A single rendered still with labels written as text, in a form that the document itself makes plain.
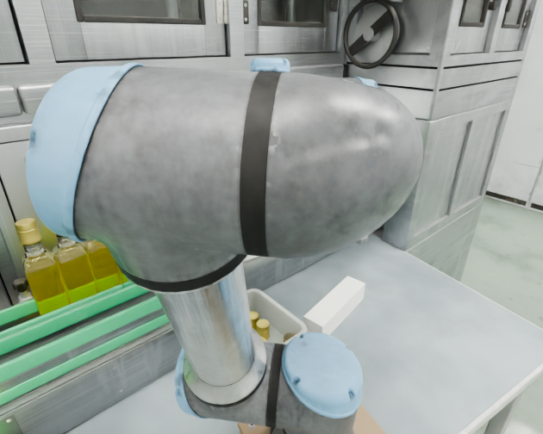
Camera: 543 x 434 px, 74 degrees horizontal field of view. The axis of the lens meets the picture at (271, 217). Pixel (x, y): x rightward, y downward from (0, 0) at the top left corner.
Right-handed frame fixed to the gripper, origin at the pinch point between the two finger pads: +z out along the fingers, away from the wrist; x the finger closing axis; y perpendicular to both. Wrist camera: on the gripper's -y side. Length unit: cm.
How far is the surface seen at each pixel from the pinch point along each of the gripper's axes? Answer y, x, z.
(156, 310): -24.2, 5.8, 16.3
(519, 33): 130, 23, -41
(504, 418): 62, -38, 65
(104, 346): -35.9, 3.6, 19.0
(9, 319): -52, 18, 16
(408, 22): 69, 26, -43
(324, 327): 14.1, -7.6, 29.3
